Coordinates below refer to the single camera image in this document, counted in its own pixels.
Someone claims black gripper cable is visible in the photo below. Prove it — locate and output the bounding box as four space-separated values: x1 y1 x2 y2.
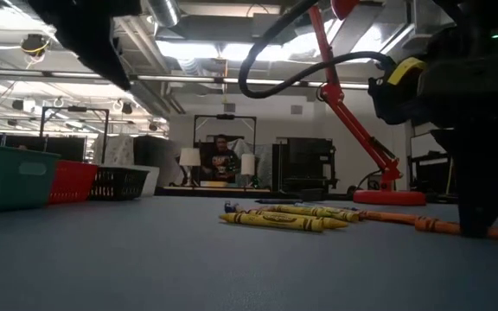
237 0 395 100

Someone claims black lamp power cable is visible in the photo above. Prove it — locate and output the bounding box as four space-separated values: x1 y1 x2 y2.
348 169 382 195

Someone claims orange crayon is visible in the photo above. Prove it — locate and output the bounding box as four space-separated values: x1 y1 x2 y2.
413 217 498 243
358 209 438 225

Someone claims white table lamp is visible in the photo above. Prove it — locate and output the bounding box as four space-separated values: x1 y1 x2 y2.
178 147 201 187
240 153 257 187

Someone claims teal plastic bin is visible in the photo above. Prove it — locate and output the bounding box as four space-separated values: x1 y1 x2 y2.
0 143 62 213

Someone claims yellow cable label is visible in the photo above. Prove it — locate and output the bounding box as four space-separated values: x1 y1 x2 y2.
386 56 427 86

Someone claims white patterned cover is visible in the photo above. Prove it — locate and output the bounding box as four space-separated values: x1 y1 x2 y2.
91 132 136 168

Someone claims black ceiling device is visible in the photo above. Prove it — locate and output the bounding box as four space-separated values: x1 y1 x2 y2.
19 33 51 57

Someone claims red plastic basket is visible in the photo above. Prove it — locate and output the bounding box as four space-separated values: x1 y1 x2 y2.
48 159 99 206

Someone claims black rig frame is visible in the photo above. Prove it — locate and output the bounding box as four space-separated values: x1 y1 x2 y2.
39 105 111 164
192 113 258 189

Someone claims person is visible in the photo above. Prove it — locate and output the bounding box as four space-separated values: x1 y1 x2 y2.
201 133 241 183

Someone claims silver ventilation duct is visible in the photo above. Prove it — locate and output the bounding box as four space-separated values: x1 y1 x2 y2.
143 0 182 29

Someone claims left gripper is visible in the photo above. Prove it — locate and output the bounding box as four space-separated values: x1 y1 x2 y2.
28 0 142 91

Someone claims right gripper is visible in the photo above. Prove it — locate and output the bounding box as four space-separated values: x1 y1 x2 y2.
367 25 498 238

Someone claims light blue crayon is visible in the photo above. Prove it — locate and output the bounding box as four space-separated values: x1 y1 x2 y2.
294 201 358 212

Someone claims black equipment rack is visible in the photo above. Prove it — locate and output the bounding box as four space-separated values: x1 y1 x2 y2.
271 136 336 194

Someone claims red desk lamp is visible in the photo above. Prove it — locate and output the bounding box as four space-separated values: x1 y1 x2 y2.
307 0 427 207

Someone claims black plastic basket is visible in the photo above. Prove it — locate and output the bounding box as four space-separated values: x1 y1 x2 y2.
87 166 150 202

